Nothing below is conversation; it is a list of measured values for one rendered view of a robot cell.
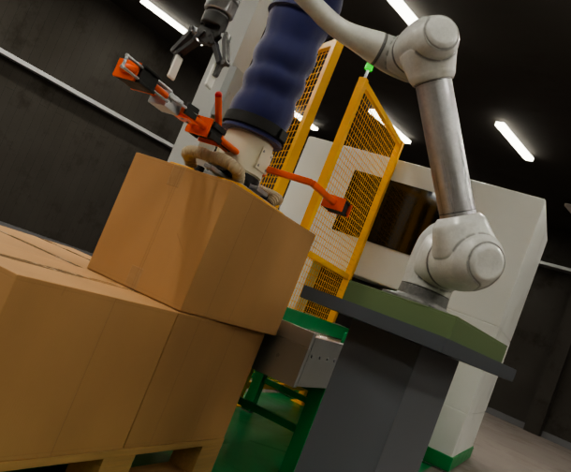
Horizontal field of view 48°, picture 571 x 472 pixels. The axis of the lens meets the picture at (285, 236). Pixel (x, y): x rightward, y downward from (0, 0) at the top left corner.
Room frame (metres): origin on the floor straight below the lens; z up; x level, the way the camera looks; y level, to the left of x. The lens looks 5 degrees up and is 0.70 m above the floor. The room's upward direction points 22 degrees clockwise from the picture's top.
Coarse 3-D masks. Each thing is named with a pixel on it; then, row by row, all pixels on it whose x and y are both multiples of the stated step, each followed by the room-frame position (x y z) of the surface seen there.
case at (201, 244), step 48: (144, 192) 1.97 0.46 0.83; (192, 192) 1.89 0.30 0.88; (240, 192) 1.87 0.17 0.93; (144, 240) 1.94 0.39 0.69; (192, 240) 1.85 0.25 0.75; (240, 240) 1.95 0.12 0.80; (288, 240) 2.19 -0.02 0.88; (144, 288) 1.90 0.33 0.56; (192, 288) 1.83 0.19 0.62; (240, 288) 2.04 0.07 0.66; (288, 288) 2.30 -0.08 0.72
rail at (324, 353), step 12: (312, 348) 2.36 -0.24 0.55; (324, 348) 2.47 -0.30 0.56; (336, 348) 2.60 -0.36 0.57; (312, 360) 2.40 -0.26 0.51; (324, 360) 2.52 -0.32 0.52; (336, 360) 2.65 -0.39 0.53; (312, 372) 2.44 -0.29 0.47; (324, 372) 2.57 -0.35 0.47; (300, 384) 2.38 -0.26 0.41; (312, 384) 2.49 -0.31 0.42; (324, 384) 2.62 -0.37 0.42
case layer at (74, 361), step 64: (0, 256) 1.44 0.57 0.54; (64, 256) 2.16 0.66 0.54; (0, 320) 1.27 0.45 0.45; (64, 320) 1.42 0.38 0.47; (128, 320) 1.62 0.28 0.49; (192, 320) 1.87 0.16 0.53; (0, 384) 1.33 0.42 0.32; (64, 384) 1.50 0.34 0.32; (128, 384) 1.71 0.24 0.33; (192, 384) 2.00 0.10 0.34; (0, 448) 1.40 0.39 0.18; (64, 448) 1.58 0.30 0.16
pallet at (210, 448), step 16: (128, 448) 1.83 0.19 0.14; (144, 448) 1.89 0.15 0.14; (160, 448) 1.97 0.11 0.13; (176, 448) 2.05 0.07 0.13; (192, 448) 2.22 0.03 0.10; (208, 448) 2.25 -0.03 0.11; (0, 464) 1.41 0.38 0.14; (16, 464) 1.45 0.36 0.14; (32, 464) 1.50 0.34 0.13; (48, 464) 1.55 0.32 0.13; (80, 464) 1.76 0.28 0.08; (96, 464) 1.74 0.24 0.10; (112, 464) 1.78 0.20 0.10; (128, 464) 1.85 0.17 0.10; (160, 464) 2.19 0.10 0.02; (176, 464) 2.24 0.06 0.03; (192, 464) 2.21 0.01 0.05; (208, 464) 2.29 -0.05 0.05
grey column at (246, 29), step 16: (256, 0) 3.51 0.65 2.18; (272, 0) 3.61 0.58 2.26; (240, 16) 3.54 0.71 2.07; (256, 16) 3.53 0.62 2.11; (240, 32) 3.52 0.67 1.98; (256, 32) 3.59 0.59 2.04; (240, 48) 3.51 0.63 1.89; (240, 64) 3.56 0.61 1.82; (208, 96) 3.53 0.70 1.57; (208, 112) 3.51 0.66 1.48; (176, 144) 3.56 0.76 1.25; (192, 144) 3.52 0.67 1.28; (208, 144) 3.57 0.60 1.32; (176, 160) 3.54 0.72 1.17
